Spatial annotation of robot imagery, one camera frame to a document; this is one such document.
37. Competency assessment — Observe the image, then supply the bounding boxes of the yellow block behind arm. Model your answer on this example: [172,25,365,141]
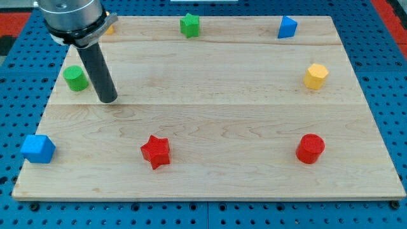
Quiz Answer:
[104,25,114,35]

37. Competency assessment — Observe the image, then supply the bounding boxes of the wooden board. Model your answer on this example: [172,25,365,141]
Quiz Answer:
[12,16,406,202]

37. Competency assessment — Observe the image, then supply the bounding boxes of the red star block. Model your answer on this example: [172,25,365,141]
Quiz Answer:
[141,135,170,170]

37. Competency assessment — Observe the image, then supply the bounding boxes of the green star block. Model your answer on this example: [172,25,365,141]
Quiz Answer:
[180,13,200,38]

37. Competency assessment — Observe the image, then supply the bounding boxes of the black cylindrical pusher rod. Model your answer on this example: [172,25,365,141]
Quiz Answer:
[78,43,118,103]

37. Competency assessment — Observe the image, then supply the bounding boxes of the red cylinder block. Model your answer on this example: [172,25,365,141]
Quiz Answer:
[296,134,326,164]

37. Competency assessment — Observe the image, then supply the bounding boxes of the yellow hexagon block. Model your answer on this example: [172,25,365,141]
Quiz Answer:
[303,64,329,90]

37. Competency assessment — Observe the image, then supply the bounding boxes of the blue triangle block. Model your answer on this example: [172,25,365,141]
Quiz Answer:
[277,15,298,39]

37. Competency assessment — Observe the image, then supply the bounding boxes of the green cylinder block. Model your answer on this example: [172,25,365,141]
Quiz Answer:
[63,66,88,92]

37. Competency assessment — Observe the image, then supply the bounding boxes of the blue cube block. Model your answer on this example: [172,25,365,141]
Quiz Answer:
[20,135,56,163]

